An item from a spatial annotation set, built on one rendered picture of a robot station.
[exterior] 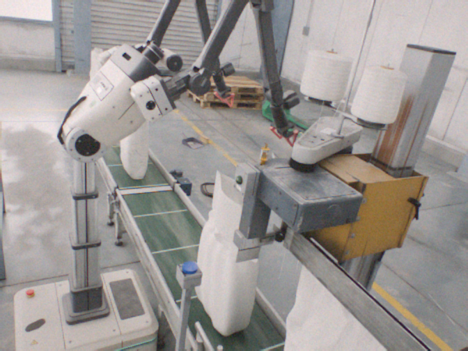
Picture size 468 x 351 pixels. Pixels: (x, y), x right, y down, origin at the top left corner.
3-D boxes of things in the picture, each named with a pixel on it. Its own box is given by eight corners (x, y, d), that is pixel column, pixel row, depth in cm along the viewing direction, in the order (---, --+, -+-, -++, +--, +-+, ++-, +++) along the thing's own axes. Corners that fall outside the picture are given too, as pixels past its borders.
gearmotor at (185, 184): (162, 181, 340) (164, 166, 333) (178, 180, 347) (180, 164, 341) (174, 198, 316) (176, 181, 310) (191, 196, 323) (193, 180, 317)
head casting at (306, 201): (237, 228, 140) (250, 152, 128) (291, 220, 152) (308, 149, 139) (283, 282, 117) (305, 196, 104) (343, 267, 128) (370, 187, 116)
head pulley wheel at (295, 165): (283, 161, 132) (284, 155, 130) (303, 160, 136) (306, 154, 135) (299, 173, 125) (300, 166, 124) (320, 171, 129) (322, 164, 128)
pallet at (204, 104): (186, 95, 739) (186, 88, 733) (242, 97, 793) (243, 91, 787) (201, 108, 674) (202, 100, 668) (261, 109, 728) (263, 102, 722)
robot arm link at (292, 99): (262, 88, 164) (274, 94, 157) (285, 76, 166) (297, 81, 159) (269, 113, 171) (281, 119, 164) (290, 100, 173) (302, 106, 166)
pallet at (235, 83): (187, 80, 727) (188, 72, 721) (244, 84, 778) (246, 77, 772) (202, 92, 661) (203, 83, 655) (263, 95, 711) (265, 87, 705)
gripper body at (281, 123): (282, 120, 176) (278, 106, 172) (295, 128, 168) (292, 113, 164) (270, 127, 175) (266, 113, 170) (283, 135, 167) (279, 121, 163)
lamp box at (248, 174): (232, 186, 131) (237, 162, 127) (244, 186, 133) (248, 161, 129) (243, 197, 125) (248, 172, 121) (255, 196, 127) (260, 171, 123)
